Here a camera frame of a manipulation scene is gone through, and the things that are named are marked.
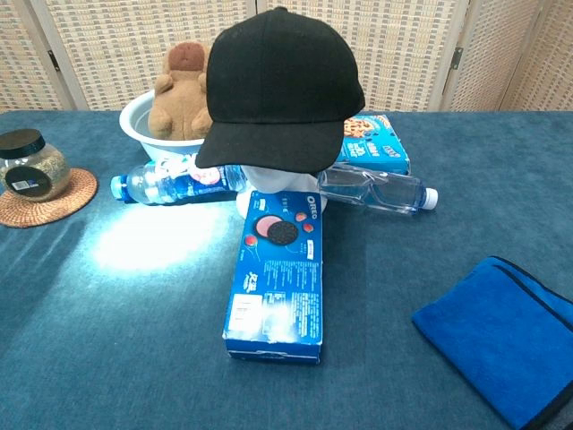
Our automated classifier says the black baseball cap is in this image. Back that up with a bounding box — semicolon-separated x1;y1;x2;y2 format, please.
195;6;367;172

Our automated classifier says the white foam mannequin head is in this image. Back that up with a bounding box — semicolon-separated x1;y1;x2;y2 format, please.
241;164;332;211

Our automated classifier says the blue Oreo cookie box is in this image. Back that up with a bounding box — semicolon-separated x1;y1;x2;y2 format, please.
222;190;324;365

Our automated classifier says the clear plastic water bottle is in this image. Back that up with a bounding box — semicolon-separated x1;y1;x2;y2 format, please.
316;161;439;217

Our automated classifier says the blue chocolate chip cookie box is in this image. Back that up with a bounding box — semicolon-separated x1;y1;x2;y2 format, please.
330;114;412;176

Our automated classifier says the blue labelled drink bottle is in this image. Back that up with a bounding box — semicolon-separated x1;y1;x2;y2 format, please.
110;156;248;206

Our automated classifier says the brown capybara plush toy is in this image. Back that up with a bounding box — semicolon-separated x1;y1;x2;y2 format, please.
148;41;214;141

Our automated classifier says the light blue plastic basin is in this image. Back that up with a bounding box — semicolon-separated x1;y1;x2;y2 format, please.
119;88;211;161

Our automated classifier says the blue velvet tablecloth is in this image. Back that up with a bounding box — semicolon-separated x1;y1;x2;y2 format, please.
0;109;573;430

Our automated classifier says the round woven rattan coaster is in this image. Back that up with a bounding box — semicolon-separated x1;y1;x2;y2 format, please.
0;168;98;229

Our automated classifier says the woven folding screen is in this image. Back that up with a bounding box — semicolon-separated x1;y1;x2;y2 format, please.
0;0;573;113

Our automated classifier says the glass jar with black lid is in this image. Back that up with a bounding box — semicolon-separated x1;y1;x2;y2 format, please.
0;128;72;202

